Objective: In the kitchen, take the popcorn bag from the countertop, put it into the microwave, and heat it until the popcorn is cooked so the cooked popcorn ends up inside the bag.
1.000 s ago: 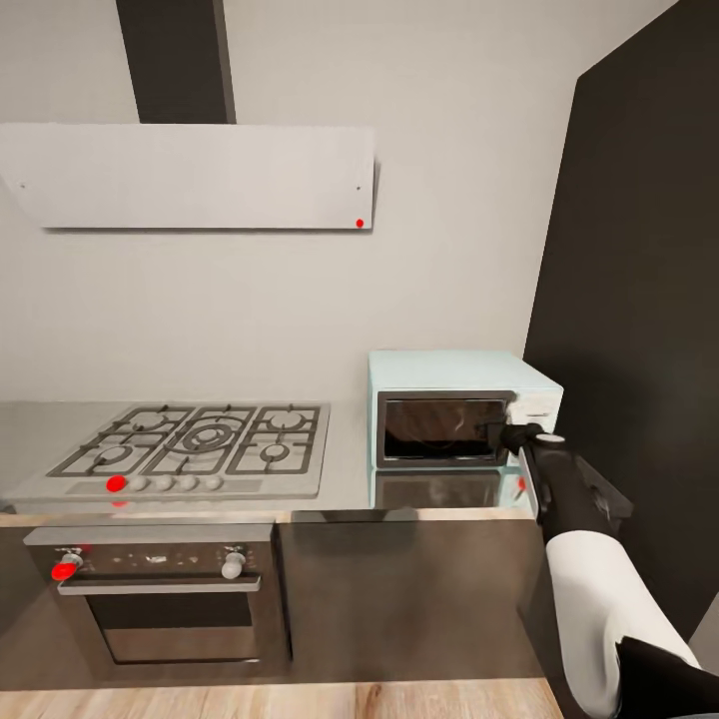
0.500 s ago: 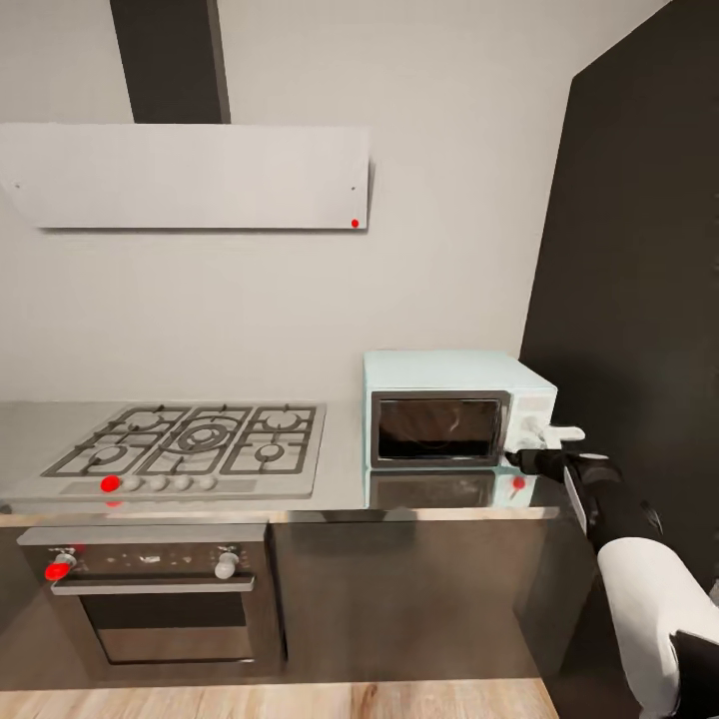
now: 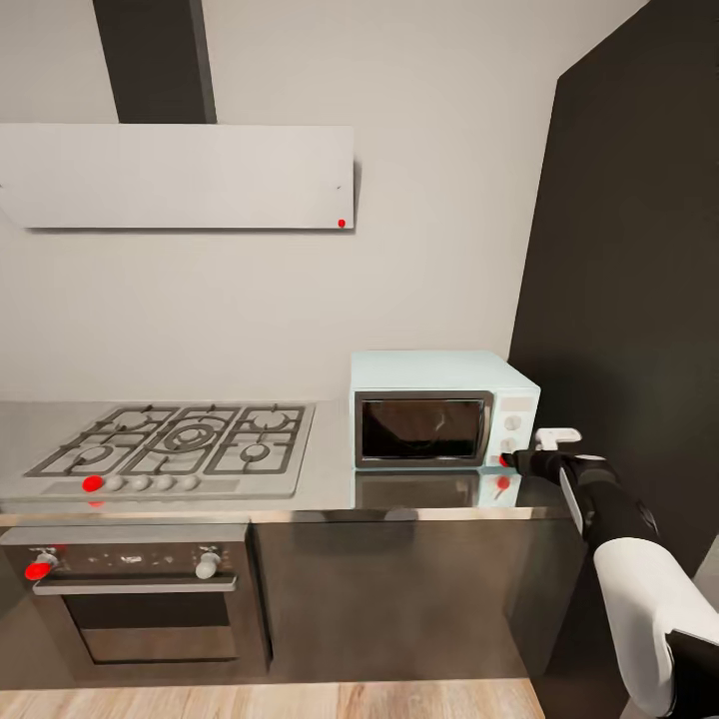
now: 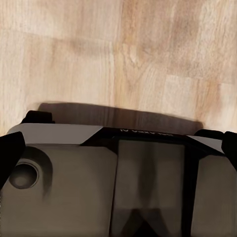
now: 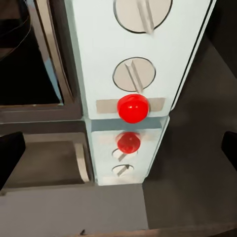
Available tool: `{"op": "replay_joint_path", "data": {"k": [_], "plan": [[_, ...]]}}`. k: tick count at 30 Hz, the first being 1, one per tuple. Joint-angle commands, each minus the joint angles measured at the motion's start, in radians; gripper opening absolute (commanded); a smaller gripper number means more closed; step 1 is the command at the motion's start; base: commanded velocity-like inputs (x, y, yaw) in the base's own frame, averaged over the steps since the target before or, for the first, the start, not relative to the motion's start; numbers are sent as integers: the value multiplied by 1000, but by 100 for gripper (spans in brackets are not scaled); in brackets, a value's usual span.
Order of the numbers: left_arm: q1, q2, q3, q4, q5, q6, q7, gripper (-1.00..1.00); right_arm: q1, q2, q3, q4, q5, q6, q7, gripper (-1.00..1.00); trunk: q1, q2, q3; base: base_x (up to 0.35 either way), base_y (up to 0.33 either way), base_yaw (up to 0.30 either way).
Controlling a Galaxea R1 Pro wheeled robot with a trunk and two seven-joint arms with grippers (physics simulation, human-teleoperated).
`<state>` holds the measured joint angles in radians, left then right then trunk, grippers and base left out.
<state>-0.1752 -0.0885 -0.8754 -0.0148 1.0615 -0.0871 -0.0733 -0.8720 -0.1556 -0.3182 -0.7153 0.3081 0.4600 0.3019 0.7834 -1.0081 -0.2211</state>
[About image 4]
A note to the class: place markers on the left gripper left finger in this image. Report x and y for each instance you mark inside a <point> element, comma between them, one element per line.
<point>12,146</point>

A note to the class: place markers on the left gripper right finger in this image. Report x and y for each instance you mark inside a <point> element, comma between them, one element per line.
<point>229,147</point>

